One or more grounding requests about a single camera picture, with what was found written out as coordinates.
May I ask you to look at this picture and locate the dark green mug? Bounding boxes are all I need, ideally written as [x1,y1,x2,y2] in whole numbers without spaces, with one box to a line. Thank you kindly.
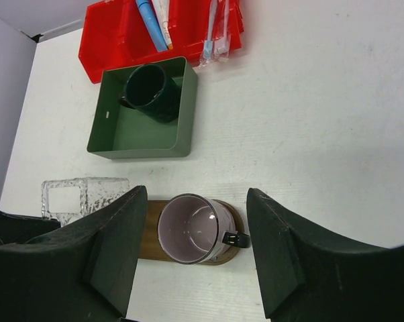
[117,64,181,123]

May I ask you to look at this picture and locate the white toothpaste tube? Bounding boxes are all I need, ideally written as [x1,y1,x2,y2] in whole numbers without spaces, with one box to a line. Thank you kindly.
[152,0,173,50]

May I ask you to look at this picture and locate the wooden oval tray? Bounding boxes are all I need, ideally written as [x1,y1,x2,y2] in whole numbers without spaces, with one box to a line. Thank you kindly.
[138,200,240,266]

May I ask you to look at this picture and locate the lilac enamel mug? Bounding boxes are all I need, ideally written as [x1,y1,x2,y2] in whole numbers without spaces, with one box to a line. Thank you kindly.
[157,193,251,265]

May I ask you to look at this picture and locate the red plastic organizer bin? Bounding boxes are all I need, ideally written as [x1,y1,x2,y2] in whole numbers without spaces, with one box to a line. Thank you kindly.
[77,0,246,85]

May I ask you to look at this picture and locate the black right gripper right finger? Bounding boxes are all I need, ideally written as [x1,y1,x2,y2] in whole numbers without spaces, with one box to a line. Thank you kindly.
[247,188,404,321]

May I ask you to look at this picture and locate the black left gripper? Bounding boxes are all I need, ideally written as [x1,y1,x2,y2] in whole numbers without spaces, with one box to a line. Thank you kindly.
[0,211,61,246]

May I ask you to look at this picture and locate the blue toothpaste tube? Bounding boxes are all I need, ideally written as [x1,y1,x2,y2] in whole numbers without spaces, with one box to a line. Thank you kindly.
[136,0,168,52]

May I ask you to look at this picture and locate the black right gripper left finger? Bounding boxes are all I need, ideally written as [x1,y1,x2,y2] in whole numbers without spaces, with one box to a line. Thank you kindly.
[0,186,148,321]

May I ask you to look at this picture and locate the green metal box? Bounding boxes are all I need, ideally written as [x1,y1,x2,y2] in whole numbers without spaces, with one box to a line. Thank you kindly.
[87,57,198,160]

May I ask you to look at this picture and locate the clear textured glass holder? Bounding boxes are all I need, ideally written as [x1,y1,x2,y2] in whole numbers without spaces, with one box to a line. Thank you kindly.
[41,177,130,227]

